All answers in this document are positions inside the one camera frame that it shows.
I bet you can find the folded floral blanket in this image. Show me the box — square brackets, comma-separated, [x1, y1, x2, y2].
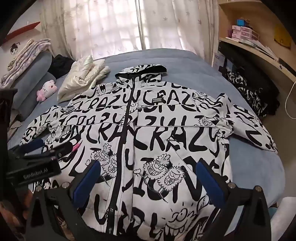
[0, 38, 52, 87]

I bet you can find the white paper box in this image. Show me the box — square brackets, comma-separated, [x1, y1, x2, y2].
[213, 51, 225, 68]

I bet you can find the pink and white cat plush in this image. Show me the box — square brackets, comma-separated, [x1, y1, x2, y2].
[36, 79, 58, 102]

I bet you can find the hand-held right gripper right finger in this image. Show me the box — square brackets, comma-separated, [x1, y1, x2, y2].
[195, 160, 272, 241]

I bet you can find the black clothing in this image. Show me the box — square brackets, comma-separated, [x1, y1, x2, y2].
[50, 54, 75, 78]

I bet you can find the cartoon face wall sticker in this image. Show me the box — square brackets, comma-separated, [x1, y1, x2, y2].
[9, 42, 22, 56]

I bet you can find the wooden shelf unit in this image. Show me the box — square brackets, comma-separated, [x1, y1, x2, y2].
[211, 0, 296, 130]

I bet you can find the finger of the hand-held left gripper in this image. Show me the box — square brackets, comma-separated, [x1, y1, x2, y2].
[14, 138, 45, 154]
[24, 142, 74, 160]

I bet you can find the black and white patterned garment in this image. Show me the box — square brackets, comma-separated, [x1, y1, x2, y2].
[225, 71, 280, 116]

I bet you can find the red wall shelf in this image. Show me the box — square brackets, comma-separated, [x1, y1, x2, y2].
[5, 21, 41, 42]

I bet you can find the cream puffer jacket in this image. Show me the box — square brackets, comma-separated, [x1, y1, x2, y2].
[57, 56, 110, 102]

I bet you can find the white cable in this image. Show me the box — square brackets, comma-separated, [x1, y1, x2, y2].
[285, 80, 296, 118]

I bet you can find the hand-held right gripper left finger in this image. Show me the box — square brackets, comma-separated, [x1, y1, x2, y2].
[24, 160, 102, 241]

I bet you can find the black and white printed jacket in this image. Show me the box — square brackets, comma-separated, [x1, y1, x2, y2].
[20, 63, 279, 241]

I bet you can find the folded blue quilt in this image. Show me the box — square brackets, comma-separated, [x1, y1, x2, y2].
[9, 51, 57, 121]

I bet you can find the pink drawer organizer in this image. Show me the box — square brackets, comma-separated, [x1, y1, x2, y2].
[231, 24, 260, 42]

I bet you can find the white sheer curtain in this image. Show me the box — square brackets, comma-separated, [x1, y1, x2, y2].
[39, 0, 220, 61]

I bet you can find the stack of papers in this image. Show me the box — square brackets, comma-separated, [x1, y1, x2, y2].
[238, 38, 278, 61]

